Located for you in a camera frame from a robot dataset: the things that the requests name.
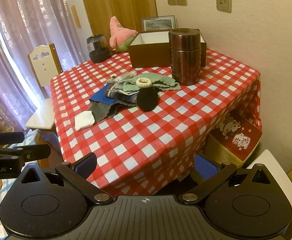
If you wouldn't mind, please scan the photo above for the striped knitted sock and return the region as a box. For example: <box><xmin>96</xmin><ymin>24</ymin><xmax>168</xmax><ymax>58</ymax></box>
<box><xmin>105</xmin><ymin>82</ymin><xmax>139</xmax><ymax>105</ymax></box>

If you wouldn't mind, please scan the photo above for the orange brown curtain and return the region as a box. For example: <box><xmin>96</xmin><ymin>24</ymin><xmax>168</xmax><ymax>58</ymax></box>
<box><xmin>83</xmin><ymin>0</ymin><xmax>157</xmax><ymax>41</ymax></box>

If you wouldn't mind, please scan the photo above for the pink starfish plush toy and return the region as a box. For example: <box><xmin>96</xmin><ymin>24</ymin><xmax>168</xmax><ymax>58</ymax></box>
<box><xmin>109</xmin><ymin>16</ymin><xmax>138</xmax><ymax>52</ymax></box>

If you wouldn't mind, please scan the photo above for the green microfiber cloth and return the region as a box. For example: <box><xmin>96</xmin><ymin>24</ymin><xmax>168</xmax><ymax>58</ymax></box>
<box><xmin>123</xmin><ymin>73</ymin><xmax>181</xmax><ymax>92</ymax></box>

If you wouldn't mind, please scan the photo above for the cream hair scrunchie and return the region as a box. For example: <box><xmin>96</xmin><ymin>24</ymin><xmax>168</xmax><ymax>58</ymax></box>
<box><xmin>136</xmin><ymin>77</ymin><xmax>153</xmax><ymax>88</ymax></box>

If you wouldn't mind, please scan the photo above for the single wall outlet plate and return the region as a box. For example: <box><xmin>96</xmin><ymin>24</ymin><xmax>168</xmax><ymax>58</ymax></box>
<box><xmin>216</xmin><ymin>0</ymin><xmax>232</xmax><ymax>14</ymax></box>

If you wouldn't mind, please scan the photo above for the white wooden chair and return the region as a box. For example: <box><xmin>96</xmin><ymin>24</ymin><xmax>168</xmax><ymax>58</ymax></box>
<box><xmin>26</xmin><ymin>43</ymin><xmax>63</xmax><ymax>133</ymax></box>

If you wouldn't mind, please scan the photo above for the white cloth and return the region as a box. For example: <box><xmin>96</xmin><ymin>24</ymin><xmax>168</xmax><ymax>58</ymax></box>
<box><xmin>74</xmin><ymin>111</ymin><xmax>95</xmax><ymax>131</ymax></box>

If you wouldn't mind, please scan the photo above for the purple sheer curtain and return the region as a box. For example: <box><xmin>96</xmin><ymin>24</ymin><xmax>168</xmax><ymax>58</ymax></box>
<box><xmin>0</xmin><ymin>0</ymin><xmax>87</xmax><ymax>131</ymax></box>

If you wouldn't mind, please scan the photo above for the blue microfiber cloth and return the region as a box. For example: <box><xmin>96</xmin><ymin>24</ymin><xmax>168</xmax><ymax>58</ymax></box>
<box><xmin>90</xmin><ymin>83</ymin><xmax>116</xmax><ymax>105</ymax></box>

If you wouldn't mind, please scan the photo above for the black glass jar grinder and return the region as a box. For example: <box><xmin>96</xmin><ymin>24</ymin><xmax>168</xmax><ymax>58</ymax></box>
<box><xmin>86</xmin><ymin>34</ymin><xmax>110</xmax><ymax>63</ymax></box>

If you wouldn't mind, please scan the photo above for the black round soft pad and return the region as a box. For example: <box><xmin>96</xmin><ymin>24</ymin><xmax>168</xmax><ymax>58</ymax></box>
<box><xmin>136</xmin><ymin>87</ymin><xmax>159</xmax><ymax>112</ymax></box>

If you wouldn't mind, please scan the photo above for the brown open storage box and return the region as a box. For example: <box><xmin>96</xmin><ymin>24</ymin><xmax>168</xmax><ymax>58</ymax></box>
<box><xmin>128</xmin><ymin>30</ymin><xmax>207</xmax><ymax>68</ymax></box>

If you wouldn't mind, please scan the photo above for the grey microfiber cloth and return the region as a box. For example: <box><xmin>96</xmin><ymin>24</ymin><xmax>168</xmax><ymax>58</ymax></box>
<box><xmin>89</xmin><ymin>101</ymin><xmax>130</xmax><ymax>122</ymax></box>

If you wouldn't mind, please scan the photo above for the dark brown cylindrical canister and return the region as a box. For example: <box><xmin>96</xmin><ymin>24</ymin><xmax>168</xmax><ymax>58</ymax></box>
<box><xmin>168</xmin><ymin>28</ymin><xmax>201</xmax><ymax>86</ymax></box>

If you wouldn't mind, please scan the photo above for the framed picture against wall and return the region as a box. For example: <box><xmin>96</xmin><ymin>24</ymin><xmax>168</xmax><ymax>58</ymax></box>
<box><xmin>142</xmin><ymin>15</ymin><xmax>176</xmax><ymax>31</ymax></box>

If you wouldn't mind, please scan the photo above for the red cartoon gift box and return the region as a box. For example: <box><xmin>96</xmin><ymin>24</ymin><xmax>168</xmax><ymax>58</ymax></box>
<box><xmin>203</xmin><ymin>111</ymin><xmax>262</xmax><ymax>168</ymax></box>

